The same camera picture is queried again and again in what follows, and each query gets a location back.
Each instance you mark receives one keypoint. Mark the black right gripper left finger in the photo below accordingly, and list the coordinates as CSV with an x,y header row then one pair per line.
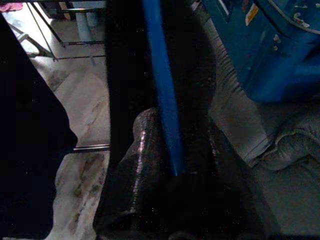
x,y
130,180

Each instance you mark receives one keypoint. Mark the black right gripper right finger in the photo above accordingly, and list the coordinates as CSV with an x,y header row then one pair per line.
x,y
220,195

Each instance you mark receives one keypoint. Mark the blue plastic hanger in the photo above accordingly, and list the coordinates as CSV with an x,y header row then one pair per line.
x,y
162,87

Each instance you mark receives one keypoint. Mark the dark navy garment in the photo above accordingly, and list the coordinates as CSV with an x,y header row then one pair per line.
x,y
125,75

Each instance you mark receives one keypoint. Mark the grey-green leather sofa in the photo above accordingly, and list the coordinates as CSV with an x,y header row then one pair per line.
x,y
237,120

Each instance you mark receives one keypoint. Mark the blue hard suitcase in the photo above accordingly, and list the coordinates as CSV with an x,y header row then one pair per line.
x,y
275,62

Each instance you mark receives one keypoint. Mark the black metal drying rack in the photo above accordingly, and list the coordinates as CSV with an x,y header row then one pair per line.
x,y
85,43

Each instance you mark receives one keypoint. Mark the pink floor cloth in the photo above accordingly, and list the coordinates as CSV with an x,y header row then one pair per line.
x,y
10,7

